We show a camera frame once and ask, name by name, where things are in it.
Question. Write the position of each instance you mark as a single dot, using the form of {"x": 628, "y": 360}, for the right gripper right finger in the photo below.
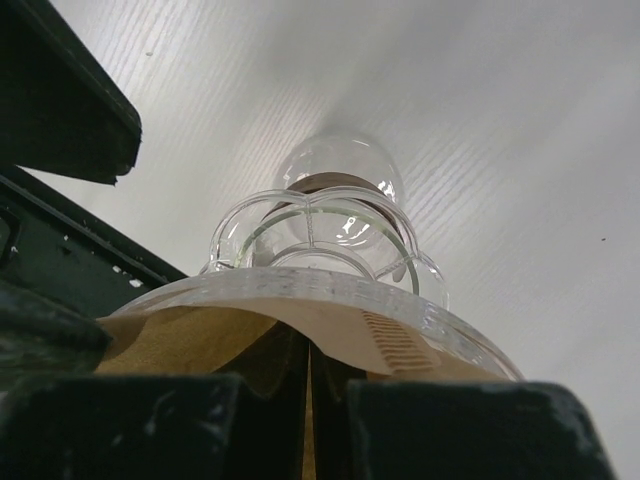
{"x": 366, "y": 429}

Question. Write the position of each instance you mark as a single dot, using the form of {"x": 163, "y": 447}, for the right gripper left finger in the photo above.
{"x": 150, "y": 425}

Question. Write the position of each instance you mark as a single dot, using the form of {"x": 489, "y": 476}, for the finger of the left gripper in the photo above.
{"x": 61, "y": 112}

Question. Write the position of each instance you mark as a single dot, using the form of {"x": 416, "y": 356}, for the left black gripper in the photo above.
{"x": 41, "y": 337}

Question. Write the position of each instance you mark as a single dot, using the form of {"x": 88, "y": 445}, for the clear glass dripper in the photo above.
{"x": 389, "y": 330}

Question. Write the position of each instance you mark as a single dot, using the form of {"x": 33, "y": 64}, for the clear glass flask with coffee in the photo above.
{"x": 343, "y": 224}

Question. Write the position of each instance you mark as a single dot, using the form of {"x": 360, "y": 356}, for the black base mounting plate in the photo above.
{"x": 60, "y": 251}

